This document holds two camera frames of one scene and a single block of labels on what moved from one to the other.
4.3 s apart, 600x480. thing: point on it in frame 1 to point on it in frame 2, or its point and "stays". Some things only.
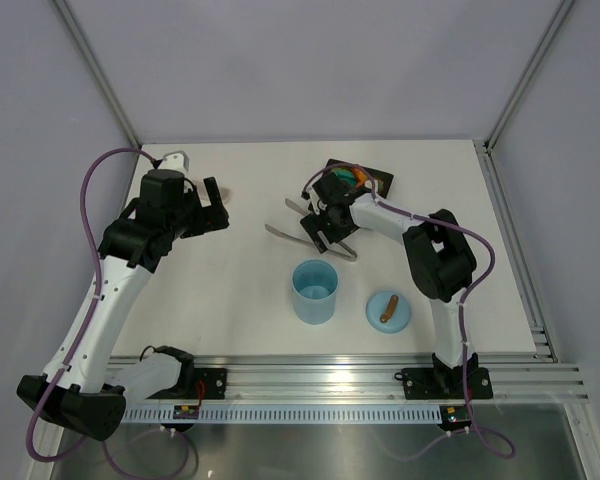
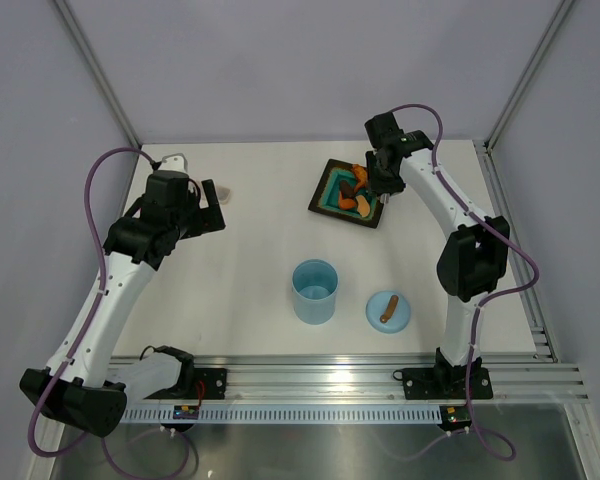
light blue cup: x=315 y=285 stays
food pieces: x=360 y=177 stays
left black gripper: x=210 y=217 stays
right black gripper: x=314 y=222 to x=376 y=186
